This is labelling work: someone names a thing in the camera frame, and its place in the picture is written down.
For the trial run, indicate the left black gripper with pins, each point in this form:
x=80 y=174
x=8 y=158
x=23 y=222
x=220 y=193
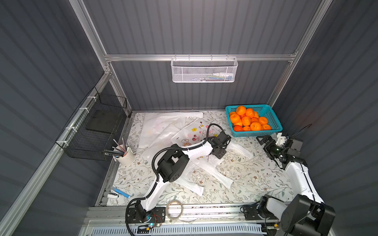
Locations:
x=220 y=149

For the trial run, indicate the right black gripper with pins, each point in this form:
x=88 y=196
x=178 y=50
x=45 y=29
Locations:
x=266 y=142

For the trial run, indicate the cartoon printed plastic bag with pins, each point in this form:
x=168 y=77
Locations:
x=196 y=132

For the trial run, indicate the teal plastic basket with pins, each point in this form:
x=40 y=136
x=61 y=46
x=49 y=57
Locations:
x=254 y=111

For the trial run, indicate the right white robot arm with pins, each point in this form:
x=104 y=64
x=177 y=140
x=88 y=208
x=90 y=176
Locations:
x=307 y=214

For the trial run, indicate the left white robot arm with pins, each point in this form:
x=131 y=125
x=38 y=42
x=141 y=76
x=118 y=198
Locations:
x=150 y=201

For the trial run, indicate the orange mandarin front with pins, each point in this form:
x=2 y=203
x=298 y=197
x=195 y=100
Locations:
x=256 y=126

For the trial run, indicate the orange mandarin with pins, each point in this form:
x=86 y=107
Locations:
x=263 y=120
x=240 y=110
x=246 y=121
x=234 y=118
x=256 y=126

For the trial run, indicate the orange mandarin right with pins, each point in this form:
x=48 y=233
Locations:
x=263 y=120

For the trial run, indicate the orange mandarin left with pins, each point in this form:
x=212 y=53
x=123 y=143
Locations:
x=234 y=118

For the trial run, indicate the orange mandarin centre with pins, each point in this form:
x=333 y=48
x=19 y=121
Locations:
x=246 y=121

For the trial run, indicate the orange mandarin top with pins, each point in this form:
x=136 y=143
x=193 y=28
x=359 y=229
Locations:
x=240 y=110

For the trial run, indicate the clear plastic bag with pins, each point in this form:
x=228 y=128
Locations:
x=172 y=165

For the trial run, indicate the white plastic bag rear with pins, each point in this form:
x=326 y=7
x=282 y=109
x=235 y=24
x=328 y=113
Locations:
x=155 y=123

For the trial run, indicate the white pen cup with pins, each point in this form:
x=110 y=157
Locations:
x=121 y=152

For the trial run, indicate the blue marker pen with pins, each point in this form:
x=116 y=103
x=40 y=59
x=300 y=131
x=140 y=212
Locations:
x=121 y=193

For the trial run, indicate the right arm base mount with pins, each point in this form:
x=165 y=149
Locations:
x=254 y=212

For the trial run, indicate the white wire wall basket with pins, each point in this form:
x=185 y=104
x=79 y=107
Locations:
x=203 y=69

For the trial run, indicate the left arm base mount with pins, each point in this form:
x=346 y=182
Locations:
x=137 y=214

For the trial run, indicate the black wire wall basket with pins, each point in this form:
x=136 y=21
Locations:
x=98 y=123

